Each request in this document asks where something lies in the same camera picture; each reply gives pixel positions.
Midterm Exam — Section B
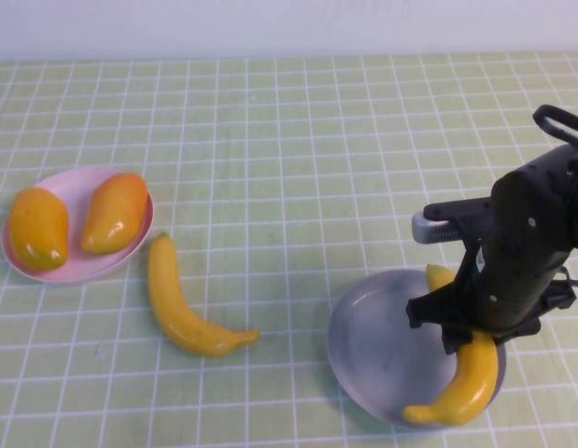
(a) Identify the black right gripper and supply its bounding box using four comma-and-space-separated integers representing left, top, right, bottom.
406, 144, 578, 357

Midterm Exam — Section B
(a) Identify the yellow plastic banana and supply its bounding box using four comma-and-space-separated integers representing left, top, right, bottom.
402, 263, 500, 427
147, 231, 261, 359

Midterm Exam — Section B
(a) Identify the blue-grey round plate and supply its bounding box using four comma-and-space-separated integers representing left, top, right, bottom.
326, 269, 508, 431

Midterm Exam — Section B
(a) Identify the orange-blushed plastic mango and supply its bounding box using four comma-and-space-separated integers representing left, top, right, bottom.
80, 172, 149, 256

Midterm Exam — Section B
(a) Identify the yellow plastic mango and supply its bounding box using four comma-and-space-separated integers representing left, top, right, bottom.
7, 188, 69, 272

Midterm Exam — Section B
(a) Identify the pink round plate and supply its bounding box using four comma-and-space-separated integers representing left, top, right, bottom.
0, 167, 155, 287

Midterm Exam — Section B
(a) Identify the green checked tablecloth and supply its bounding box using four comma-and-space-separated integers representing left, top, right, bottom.
0, 50, 578, 448

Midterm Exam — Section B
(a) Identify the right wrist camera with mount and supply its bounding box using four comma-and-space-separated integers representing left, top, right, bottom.
411, 197, 495, 245

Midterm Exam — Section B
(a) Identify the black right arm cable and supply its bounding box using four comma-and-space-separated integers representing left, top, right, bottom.
533, 105, 578, 155

